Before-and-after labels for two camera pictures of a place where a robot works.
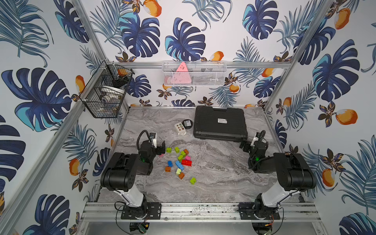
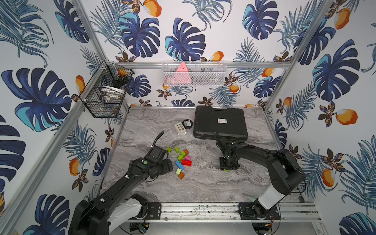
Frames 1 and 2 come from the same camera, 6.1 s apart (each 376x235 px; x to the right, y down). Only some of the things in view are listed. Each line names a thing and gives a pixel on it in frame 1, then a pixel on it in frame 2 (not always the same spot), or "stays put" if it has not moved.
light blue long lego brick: (179, 165) stays put
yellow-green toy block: (180, 174) stays put
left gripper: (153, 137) → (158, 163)
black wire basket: (104, 97) stays put
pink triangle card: (181, 76) stays put
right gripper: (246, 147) → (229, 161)
